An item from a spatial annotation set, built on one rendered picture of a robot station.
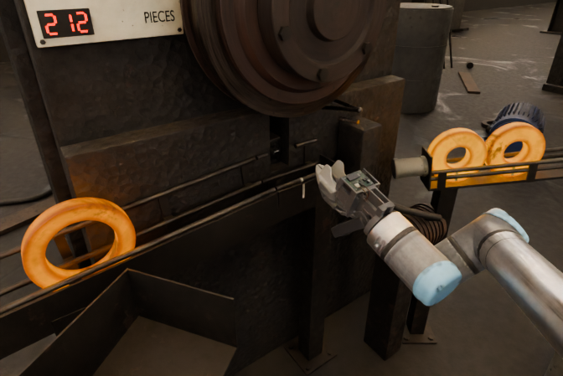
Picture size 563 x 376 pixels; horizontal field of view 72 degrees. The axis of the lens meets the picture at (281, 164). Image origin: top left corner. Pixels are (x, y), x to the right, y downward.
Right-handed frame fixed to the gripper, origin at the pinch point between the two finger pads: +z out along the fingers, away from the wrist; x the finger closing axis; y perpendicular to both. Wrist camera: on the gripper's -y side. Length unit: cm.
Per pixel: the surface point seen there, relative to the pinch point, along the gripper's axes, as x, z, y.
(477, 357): -50, -50, -63
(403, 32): -221, 145, -53
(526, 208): -158, -17, -74
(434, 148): -35.7, -6.4, 0.6
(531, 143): -57, -20, 7
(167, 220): 34.1, 8.2, -9.4
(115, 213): 44.8, 6.0, 1.0
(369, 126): -20.9, 5.7, 3.4
